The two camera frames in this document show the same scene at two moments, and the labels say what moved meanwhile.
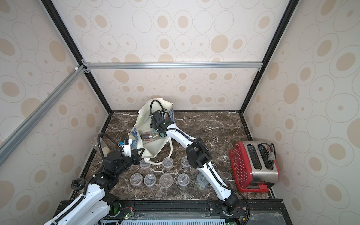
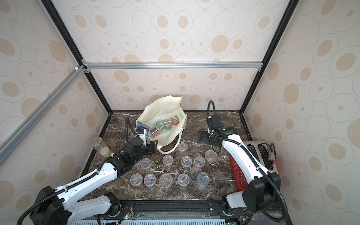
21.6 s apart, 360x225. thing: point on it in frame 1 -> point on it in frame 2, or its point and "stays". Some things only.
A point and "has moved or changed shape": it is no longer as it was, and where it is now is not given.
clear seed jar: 149,180 stays
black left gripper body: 134,158 -> 150,148
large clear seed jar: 202,181 stays
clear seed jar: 136,179 stays
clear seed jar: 166,180 stays
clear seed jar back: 185,163 stays
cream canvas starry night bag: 157,147 has moved or changed shape
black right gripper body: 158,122 -> 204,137
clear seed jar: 183,179 stays
